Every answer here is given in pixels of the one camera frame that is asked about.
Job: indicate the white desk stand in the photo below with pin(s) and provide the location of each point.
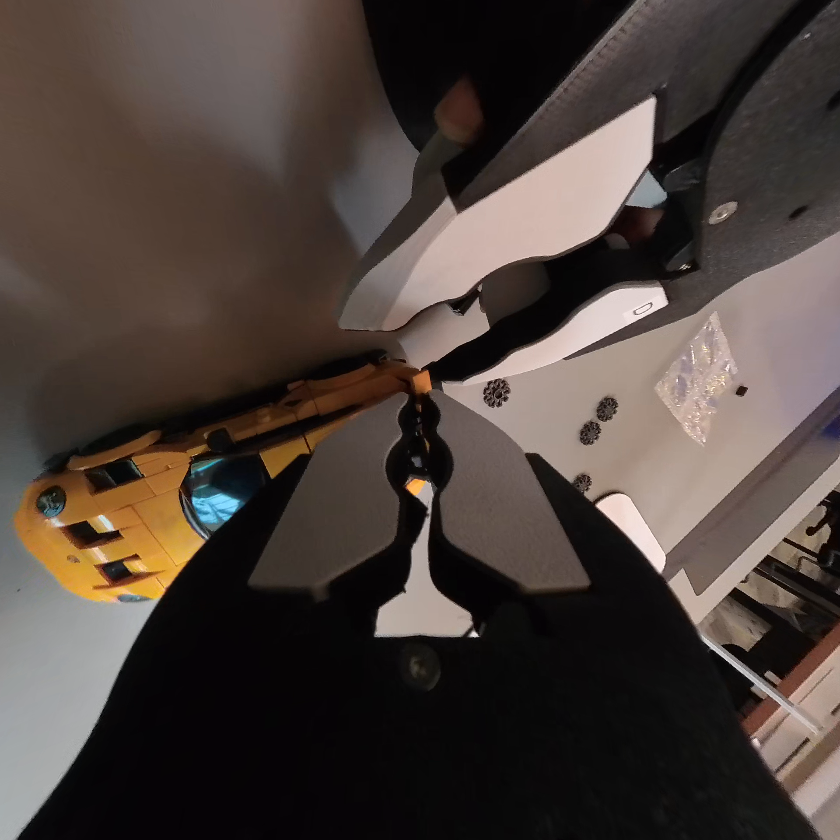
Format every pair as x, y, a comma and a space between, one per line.
630, 525

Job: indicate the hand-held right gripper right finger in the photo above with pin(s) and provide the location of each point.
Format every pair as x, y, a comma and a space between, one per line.
512, 512

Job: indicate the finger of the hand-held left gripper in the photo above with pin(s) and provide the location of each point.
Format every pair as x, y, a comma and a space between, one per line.
525, 216
590, 328

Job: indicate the person's left hand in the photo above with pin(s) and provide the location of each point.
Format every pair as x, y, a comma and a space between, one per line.
459, 111

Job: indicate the black lego wheel rim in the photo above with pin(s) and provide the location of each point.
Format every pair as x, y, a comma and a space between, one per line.
590, 433
497, 392
607, 408
581, 482

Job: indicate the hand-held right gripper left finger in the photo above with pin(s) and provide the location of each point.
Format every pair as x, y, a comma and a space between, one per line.
328, 512

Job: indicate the clear plastic bag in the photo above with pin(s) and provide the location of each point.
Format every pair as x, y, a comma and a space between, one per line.
699, 380

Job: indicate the yellow lego car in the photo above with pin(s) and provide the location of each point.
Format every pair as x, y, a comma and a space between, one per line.
131, 525

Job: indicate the small yellow lego tile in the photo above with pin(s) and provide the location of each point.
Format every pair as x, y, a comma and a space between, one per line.
421, 379

